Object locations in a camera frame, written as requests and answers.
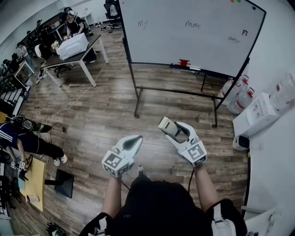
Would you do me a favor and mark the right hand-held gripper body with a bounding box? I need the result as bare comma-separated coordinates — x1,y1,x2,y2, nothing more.
177,138,208,168

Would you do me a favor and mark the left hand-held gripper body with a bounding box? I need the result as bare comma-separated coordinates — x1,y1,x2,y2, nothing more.
101,144,136,178

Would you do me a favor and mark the beige block eraser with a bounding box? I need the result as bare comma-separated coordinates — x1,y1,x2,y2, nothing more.
158,116,181,137

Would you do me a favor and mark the white whiteboard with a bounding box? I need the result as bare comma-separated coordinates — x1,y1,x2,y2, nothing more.
117,0,268,129

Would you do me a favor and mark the person's right forearm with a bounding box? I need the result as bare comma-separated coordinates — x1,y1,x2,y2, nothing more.
194,166,219,213

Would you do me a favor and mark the person's left forearm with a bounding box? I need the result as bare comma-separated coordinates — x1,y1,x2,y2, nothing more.
101,175,123,218

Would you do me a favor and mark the small white desktop device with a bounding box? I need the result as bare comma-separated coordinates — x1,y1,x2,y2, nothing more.
232,135,250,151

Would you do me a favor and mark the clear water jug red cap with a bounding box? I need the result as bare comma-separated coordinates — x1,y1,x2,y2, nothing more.
226,87,255,116
217,77,241,106
237,74,250,93

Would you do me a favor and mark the person's black shirt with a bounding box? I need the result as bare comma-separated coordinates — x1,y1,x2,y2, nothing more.
79,174,248,236

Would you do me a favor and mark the white cardboard box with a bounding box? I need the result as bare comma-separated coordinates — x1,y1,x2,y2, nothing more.
232,92,281,138

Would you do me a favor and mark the yellow wooden table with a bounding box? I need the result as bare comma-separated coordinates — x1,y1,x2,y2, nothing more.
19,157,47,212

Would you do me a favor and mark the black green headset gear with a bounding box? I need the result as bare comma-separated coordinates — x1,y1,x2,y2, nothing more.
45,221,67,236

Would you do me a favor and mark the black swivel chair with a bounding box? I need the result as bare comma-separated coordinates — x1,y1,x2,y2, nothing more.
53,64,72,78

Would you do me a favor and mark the dark table with white legs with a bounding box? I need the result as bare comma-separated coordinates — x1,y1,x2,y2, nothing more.
40,34,109,88

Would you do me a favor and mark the pack of clear plastic bottles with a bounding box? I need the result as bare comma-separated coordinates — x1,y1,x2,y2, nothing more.
269,72,295,111

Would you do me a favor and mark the white microwave oven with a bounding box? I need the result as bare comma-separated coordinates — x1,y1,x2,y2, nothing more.
56,32,89,60

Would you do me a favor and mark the black office chair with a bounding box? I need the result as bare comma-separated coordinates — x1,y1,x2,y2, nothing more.
103,0,122,24

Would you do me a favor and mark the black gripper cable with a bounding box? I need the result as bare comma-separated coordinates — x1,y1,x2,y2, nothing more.
187,168,195,194

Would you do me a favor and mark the white floor cable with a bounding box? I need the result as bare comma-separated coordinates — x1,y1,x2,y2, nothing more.
45,45,126,143

